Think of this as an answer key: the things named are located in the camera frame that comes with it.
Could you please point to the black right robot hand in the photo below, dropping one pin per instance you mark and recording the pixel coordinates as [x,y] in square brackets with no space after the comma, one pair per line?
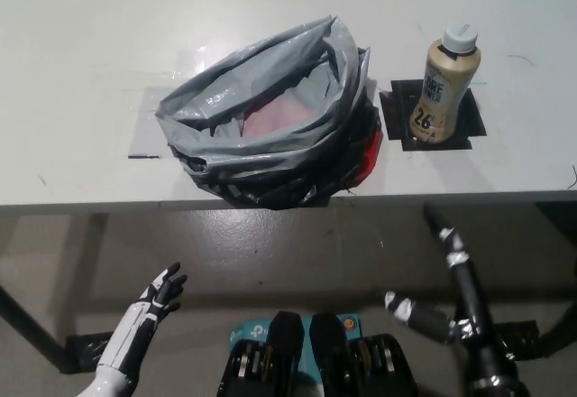
[473,307]

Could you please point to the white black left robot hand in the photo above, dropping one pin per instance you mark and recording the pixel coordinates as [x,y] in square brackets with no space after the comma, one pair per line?
[135,325]

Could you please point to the beige protein shake bottle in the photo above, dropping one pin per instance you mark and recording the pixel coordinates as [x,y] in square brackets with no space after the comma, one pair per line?
[439,90]

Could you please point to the red item in bag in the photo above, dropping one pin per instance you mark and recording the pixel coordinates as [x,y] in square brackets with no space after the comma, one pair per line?
[370,153]

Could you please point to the grey plastic bag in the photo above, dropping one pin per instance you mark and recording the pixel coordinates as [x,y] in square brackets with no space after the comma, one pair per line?
[279,153]

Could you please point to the black table leg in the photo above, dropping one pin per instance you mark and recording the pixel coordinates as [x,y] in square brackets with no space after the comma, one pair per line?
[27,316]

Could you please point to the teal tp-link box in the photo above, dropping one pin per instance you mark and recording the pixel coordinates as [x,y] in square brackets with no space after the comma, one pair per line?
[245,330]

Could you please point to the black tape square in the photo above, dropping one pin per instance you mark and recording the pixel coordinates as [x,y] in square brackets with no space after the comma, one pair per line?
[471,119]

